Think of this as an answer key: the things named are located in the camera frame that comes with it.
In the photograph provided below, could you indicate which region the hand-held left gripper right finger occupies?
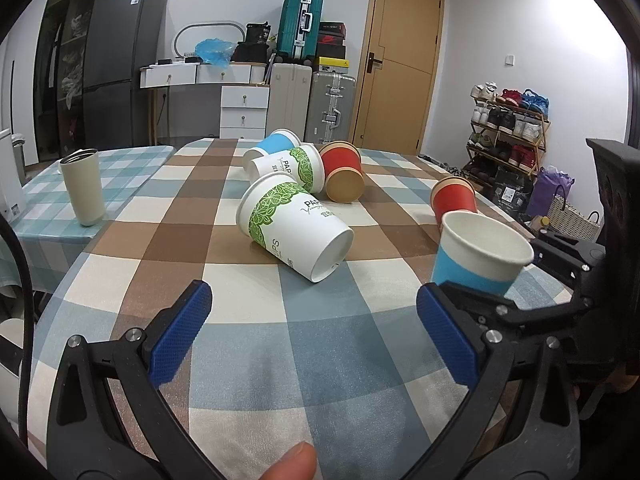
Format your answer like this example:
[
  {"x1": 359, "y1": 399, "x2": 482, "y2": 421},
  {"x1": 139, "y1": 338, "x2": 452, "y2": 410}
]
[{"x1": 400, "y1": 282, "x2": 583, "y2": 480}]

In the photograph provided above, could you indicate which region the purple gift bag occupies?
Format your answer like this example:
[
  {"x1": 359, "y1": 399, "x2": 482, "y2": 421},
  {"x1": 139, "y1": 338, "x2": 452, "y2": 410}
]
[{"x1": 525, "y1": 165, "x2": 576, "y2": 219}]

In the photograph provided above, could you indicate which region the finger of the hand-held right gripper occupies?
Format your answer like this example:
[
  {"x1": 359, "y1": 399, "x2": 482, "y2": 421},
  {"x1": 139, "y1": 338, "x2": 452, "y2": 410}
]
[
  {"x1": 530, "y1": 232, "x2": 607, "y2": 292},
  {"x1": 440, "y1": 280, "x2": 595, "y2": 343}
]

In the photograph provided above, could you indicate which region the oval vanity mirror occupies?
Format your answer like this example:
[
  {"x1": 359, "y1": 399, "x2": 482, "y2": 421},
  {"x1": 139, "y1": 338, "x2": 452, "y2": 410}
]
[{"x1": 173, "y1": 20, "x2": 245, "y2": 62}]

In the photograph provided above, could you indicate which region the small green leaf paper cup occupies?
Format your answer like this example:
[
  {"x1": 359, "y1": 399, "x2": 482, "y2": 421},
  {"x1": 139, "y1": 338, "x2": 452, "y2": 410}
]
[{"x1": 248, "y1": 143, "x2": 326, "y2": 194}]

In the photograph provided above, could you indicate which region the beige suitcase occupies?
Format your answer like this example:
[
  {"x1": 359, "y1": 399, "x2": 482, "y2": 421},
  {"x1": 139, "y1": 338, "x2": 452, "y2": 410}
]
[{"x1": 265, "y1": 62, "x2": 314, "y2": 143}]

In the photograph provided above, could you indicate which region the black glass cabinet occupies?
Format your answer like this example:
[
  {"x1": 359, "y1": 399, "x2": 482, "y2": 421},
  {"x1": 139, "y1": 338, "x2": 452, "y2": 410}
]
[{"x1": 36, "y1": 0, "x2": 110, "y2": 163}]

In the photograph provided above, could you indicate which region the dark grey refrigerator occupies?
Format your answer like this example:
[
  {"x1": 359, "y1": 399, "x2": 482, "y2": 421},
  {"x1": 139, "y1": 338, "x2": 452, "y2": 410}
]
[{"x1": 81, "y1": 0, "x2": 167, "y2": 152}]

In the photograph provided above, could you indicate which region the silver suitcase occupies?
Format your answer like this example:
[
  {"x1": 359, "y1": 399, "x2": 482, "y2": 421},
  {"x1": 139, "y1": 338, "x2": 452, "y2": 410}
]
[{"x1": 305, "y1": 70, "x2": 357, "y2": 145}]

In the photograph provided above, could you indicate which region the white dressing table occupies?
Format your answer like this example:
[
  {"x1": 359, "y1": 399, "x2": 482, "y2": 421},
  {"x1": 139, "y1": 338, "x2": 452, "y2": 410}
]
[{"x1": 138, "y1": 62, "x2": 271, "y2": 147}]

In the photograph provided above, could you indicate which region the red paper cup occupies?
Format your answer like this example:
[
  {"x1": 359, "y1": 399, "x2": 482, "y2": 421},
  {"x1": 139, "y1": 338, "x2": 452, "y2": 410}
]
[
  {"x1": 319, "y1": 140, "x2": 366, "y2": 205},
  {"x1": 430, "y1": 176, "x2": 479, "y2": 233}
]

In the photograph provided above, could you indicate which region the blue and white paper cup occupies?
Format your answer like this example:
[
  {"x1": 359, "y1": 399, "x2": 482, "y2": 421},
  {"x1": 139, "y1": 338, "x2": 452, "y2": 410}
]
[
  {"x1": 431, "y1": 211, "x2": 535, "y2": 307},
  {"x1": 243, "y1": 129, "x2": 301, "y2": 161}
]

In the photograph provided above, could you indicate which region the red and black shoe box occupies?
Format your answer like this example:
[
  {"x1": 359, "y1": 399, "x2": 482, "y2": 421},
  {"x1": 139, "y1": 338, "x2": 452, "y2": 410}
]
[{"x1": 316, "y1": 38, "x2": 347, "y2": 60}]

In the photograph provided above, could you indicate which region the teal suitcase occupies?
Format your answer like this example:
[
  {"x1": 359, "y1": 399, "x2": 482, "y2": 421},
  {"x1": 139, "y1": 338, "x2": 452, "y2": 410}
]
[{"x1": 276, "y1": 0, "x2": 325, "y2": 64}]

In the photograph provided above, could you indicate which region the large green leaf paper cup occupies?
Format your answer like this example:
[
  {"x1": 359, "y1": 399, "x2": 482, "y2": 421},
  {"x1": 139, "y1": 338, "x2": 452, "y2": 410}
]
[{"x1": 235, "y1": 172, "x2": 355, "y2": 284}]

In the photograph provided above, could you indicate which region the group of assorted shoes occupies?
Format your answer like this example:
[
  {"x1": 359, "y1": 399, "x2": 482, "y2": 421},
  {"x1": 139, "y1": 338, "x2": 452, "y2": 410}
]
[{"x1": 417, "y1": 82, "x2": 551, "y2": 183}]

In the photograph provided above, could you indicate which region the woven basket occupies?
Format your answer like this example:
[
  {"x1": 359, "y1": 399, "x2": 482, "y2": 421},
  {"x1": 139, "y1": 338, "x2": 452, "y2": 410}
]
[{"x1": 547, "y1": 193, "x2": 604, "y2": 244}]

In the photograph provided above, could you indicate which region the wooden shoe rack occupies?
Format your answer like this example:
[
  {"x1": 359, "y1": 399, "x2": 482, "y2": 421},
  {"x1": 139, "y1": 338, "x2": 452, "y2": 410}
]
[{"x1": 466, "y1": 96, "x2": 551, "y2": 187}]

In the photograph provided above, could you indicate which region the white appliance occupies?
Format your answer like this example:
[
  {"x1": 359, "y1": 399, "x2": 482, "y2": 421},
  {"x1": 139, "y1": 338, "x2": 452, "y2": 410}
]
[{"x1": 0, "y1": 127, "x2": 27, "y2": 222}]

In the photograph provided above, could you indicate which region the blue plastic bag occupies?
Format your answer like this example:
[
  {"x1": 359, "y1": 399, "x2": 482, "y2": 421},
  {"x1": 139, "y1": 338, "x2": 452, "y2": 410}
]
[{"x1": 194, "y1": 38, "x2": 236, "y2": 68}]

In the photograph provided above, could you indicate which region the black labelled bag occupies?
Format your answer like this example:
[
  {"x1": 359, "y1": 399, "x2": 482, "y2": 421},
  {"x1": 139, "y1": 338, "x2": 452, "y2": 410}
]
[{"x1": 492, "y1": 166, "x2": 536, "y2": 214}]

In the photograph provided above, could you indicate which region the yellow shoe box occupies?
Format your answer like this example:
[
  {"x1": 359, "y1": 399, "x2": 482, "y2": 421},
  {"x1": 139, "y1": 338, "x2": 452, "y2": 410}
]
[{"x1": 314, "y1": 56, "x2": 351, "y2": 74}]

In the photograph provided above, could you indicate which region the beige metal tumbler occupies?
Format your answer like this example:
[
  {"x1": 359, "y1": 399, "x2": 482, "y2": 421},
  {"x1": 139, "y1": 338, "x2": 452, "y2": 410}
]
[{"x1": 59, "y1": 148, "x2": 105, "y2": 227}]

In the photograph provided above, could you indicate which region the teal checked tablecloth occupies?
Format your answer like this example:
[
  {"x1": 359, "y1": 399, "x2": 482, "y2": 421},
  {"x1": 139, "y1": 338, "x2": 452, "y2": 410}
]
[{"x1": 0, "y1": 145, "x2": 177, "y2": 295}]

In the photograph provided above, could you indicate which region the black cable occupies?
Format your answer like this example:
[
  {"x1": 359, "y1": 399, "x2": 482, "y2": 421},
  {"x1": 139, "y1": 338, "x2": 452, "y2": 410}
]
[{"x1": 0, "y1": 219, "x2": 35, "y2": 443}]

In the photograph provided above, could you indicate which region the person's left hand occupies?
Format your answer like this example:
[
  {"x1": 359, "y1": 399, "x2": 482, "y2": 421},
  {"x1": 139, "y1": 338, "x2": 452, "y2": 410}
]
[{"x1": 259, "y1": 441, "x2": 319, "y2": 480}]

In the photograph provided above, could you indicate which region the wooden door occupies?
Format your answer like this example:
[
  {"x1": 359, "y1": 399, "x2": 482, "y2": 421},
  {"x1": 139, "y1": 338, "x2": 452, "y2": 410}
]
[{"x1": 352, "y1": 0, "x2": 446, "y2": 156}]

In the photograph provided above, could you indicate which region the white drawer unit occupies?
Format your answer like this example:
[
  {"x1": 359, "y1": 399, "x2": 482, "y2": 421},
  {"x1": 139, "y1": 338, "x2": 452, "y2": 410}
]
[{"x1": 218, "y1": 84, "x2": 271, "y2": 141}]

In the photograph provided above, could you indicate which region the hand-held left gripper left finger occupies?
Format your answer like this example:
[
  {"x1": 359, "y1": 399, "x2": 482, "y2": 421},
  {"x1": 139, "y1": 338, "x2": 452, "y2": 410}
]
[{"x1": 46, "y1": 280, "x2": 221, "y2": 480}]

